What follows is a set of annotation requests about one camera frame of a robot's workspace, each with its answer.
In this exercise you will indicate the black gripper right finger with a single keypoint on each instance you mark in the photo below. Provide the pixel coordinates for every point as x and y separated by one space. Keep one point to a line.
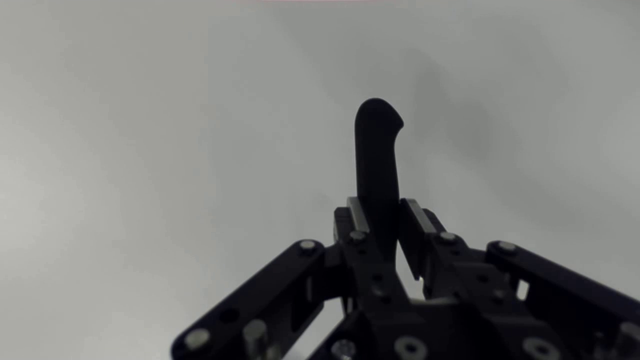
481 272

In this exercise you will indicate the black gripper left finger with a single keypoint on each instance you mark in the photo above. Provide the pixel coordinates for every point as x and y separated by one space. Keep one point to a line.
353 266

